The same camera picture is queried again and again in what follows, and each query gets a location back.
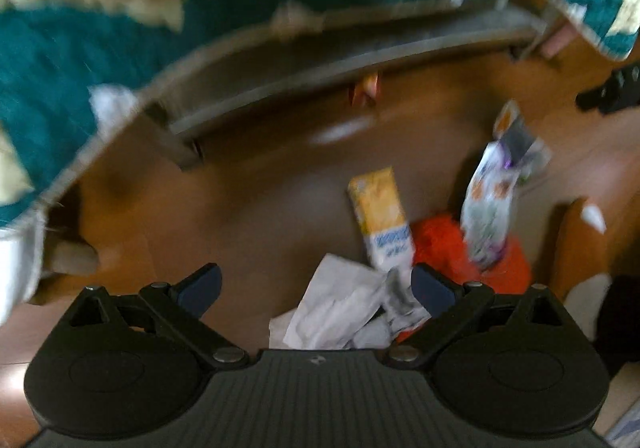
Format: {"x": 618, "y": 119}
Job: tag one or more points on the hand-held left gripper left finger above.
{"x": 202, "y": 285}

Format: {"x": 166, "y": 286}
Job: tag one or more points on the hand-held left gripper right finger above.
{"x": 432, "y": 290}

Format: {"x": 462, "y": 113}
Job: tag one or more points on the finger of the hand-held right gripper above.
{"x": 610, "y": 92}

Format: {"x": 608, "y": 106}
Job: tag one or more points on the orange plastic bag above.
{"x": 445, "y": 248}

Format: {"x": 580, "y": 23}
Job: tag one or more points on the yellow snack packet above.
{"x": 381, "y": 215}

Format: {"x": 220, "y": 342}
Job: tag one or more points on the white cloth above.
{"x": 335, "y": 310}
{"x": 590, "y": 303}

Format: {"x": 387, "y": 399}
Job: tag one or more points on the printed white snack bag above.
{"x": 492, "y": 193}

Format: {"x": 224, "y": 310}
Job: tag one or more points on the pink object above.
{"x": 556, "y": 43}

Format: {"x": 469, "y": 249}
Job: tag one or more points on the small white pointed object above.
{"x": 593, "y": 218}

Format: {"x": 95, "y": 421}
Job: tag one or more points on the crumpled white tissue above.
{"x": 109, "y": 101}

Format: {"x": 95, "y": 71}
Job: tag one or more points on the orange shiny wrapper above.
{"x": 366, "y": 90}

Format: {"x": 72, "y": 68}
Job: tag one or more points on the teal and cream fuzzy blanket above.
{"x": 90, "y": 27}

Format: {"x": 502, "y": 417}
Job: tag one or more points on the grey bed frame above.
{"x": 320, "y": 52}

